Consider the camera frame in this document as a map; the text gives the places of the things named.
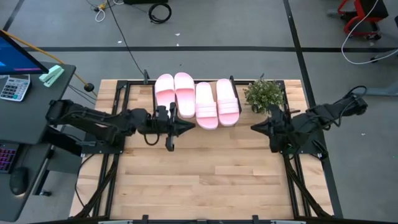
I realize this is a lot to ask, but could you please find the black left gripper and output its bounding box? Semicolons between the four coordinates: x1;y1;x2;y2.
145;101;196;152

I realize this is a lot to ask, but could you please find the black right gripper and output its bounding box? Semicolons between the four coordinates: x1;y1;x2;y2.
251;103;295;154

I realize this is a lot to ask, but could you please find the pink rubber slide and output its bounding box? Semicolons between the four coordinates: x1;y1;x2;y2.
216;78;241;127
154;73;176;113
195;82;220;131
174;72;197;119

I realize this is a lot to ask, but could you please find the small green potted plant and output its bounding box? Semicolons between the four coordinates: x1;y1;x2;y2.
243;73;285;115

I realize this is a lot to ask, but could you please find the grey metal table foot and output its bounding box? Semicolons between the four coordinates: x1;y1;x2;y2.
369;48;398;63
350;81;398;97

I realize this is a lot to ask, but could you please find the black box on floor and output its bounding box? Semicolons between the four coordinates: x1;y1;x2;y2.
123;0;169;5

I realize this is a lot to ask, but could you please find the mint green stapler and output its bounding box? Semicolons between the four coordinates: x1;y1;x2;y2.
39;64;65;88

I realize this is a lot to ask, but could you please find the black desk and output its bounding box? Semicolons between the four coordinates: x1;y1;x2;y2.
0;61;83;223

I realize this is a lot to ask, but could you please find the red and black cart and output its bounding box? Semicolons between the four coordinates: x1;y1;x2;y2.
337;0;389;40

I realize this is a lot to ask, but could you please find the black computer mouse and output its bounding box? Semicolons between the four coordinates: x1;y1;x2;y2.
9;166;30;197

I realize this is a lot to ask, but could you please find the grey desk calculator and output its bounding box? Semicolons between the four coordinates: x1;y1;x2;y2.
0;73;32;103

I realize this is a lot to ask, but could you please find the backlit black keyboard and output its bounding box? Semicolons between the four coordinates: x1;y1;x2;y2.
0;142;20;174

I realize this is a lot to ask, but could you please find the computer monitor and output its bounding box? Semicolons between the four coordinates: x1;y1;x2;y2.
0;29;50;76

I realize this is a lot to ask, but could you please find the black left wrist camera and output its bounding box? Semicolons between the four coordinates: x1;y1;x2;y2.
154;105;170;123

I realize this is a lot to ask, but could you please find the wooden shelf with black frame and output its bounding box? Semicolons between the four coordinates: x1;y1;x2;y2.
153;75;243;127

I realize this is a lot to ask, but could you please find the black metal rig frame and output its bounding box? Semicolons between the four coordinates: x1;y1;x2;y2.
93;69;330;224

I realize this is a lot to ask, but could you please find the black cable bundle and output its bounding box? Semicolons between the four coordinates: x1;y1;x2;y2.
74;152;121;218
281;154;332;218

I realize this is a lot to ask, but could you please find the thin black floor cable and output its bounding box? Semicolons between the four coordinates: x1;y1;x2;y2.
106;0;147;78

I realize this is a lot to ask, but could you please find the long white floor cable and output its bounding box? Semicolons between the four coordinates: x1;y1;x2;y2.
341;0;398;65

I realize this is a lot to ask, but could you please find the coiled black cable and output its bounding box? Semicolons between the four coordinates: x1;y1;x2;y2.
147;2;173;25

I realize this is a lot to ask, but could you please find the white looped cable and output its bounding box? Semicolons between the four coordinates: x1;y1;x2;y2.
94;6;107;23

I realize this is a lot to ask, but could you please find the yellow cable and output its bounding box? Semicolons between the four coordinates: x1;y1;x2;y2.
1;29;98;98

